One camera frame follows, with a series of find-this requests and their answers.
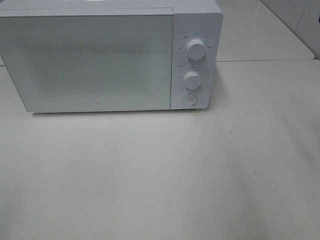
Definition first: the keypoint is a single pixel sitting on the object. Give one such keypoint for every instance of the round microwave door button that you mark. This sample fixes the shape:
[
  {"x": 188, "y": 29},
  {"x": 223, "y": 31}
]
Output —
[{"x": 189, "y": 100}]

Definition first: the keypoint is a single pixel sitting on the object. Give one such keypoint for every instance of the white microwave door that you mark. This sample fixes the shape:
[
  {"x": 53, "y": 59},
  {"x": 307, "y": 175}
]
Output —
[{"x": 89, "y": 63}]

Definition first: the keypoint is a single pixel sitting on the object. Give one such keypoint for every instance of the white microwave oven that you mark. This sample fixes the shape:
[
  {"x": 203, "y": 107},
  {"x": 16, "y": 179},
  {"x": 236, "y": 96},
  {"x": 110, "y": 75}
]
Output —
[{"x": 191, "y": 18}]

